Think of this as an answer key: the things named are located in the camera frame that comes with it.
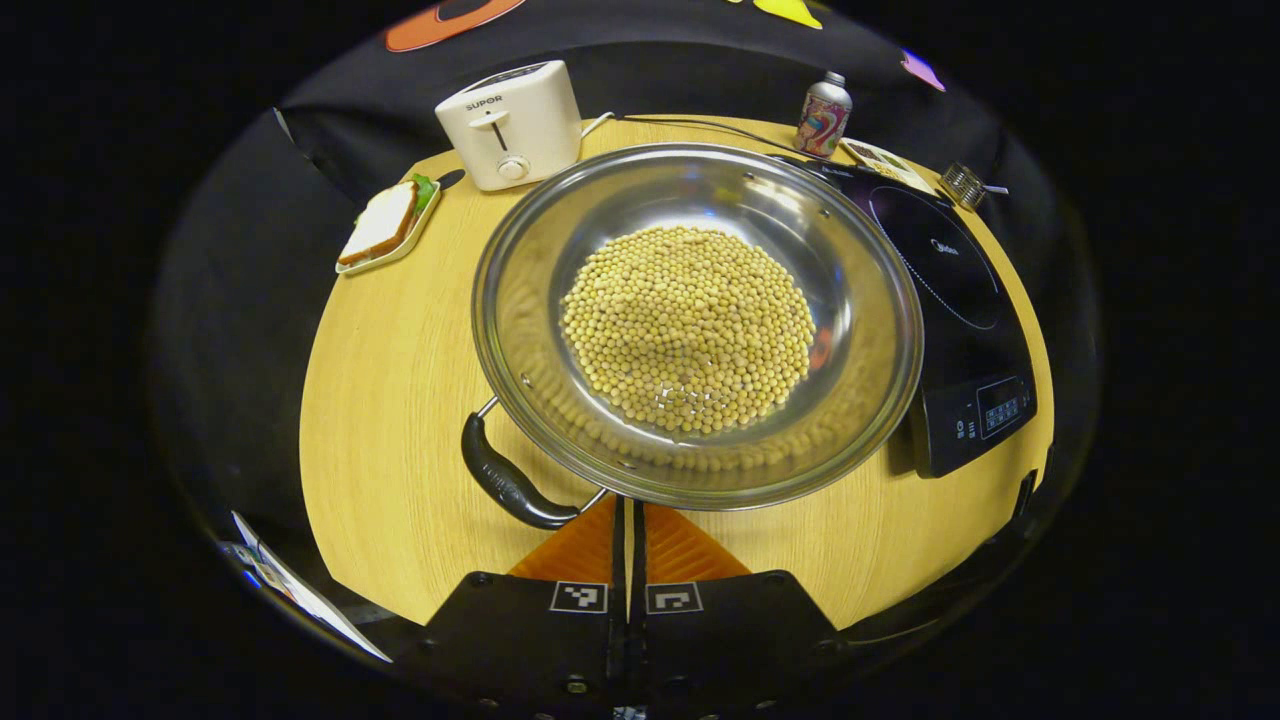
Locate white divided bean tray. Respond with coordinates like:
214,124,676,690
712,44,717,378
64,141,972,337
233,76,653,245
840,138,939,196

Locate pile of soybeans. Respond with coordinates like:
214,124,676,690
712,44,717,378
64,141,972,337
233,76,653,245
560,225,818,438

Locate sandwich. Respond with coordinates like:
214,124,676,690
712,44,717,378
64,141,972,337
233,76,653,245
340,175,437,266

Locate black power cable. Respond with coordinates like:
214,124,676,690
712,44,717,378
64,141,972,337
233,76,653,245
610,113,831,166

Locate steel pot with black handles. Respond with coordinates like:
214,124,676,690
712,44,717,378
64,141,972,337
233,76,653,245
460,142,926,531

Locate colourful drink bottle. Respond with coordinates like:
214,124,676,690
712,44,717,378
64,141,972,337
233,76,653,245
795,71,854,159

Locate black induction cooktop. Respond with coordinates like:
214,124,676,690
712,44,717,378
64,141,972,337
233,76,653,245
790,158,1039,479

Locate small pale green plate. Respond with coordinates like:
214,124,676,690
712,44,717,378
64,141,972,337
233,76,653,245
335,180,443,276

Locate white toaster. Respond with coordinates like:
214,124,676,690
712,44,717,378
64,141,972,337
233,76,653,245
434,60,583,193

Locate wire mesh utensil holder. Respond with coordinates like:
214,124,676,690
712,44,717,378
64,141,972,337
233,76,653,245
940,162,989,211

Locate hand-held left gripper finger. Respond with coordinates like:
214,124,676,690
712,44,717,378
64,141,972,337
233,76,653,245
630,500,841,717
420,495,629,716

